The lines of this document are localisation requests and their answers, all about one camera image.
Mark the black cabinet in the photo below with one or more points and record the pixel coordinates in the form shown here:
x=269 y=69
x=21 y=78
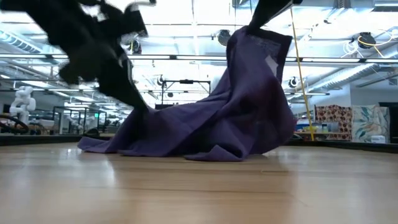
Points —
x=393 y=121

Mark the black framed glass enclosure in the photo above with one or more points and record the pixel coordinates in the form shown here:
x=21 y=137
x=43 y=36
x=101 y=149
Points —
x=77 y=119

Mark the white plastic container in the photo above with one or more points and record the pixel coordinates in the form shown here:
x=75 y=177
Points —
x=377 y=139

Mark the cluttered wooden shelf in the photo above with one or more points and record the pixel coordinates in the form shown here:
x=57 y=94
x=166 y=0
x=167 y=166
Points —
x=317 y=132

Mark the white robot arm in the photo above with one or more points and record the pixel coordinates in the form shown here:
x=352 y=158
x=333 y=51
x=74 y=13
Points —
x=23 y=102

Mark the purple towel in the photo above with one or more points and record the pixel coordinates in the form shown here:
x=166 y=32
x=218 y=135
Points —
x=217 y=124

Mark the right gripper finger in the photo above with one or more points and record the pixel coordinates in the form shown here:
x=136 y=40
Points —
x=267 y=12

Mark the red floral fabric panel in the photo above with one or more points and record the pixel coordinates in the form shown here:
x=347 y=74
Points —
x=334 y=121

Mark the black overhead frame stand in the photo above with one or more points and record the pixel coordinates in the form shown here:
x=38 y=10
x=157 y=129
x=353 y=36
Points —
x=186 y=81

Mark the leaf print fabric panel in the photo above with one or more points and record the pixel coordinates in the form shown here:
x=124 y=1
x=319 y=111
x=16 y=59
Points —
x=370 y=123

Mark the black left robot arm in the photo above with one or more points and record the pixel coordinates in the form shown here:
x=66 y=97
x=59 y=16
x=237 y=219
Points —
x=21 y=7

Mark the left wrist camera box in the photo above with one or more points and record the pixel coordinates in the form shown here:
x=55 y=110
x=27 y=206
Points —
x=136 y=21

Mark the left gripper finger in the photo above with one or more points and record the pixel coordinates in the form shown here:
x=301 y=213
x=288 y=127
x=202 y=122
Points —
x=121 y=84

